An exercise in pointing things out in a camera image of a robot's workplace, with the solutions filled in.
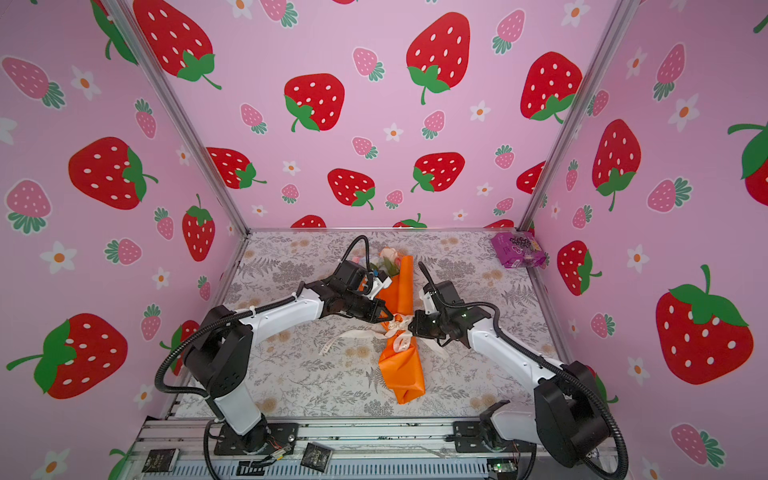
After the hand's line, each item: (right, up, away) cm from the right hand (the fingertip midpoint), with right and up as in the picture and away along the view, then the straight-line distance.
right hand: (407, 326), depth 83 cm
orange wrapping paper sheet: (-2, -9, -2) cm, 9 cm away
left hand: (-4, +3, +1) cm, 5 cm away
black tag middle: (-22, -28, -13) cm, 38 cm away
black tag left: (-59, -29, -13) cm, 67 cm away
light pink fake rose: (-6, +21, +21) cm, 31 cm away
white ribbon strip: (-2, -1, +2) cm, 4 cm away
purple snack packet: (+42, +22, +24) cm, 53 cm away
